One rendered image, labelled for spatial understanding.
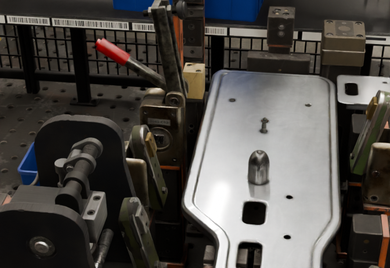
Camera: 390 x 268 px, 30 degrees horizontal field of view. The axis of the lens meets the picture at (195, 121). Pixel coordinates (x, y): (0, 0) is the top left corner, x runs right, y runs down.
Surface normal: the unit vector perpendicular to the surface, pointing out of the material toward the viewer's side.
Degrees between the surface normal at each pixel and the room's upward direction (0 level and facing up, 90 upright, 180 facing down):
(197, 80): 90
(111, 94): 0
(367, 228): 0
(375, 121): 90
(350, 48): 89
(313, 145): 0
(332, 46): 89
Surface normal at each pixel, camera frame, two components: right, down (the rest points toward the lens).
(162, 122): -0.14, 0.54
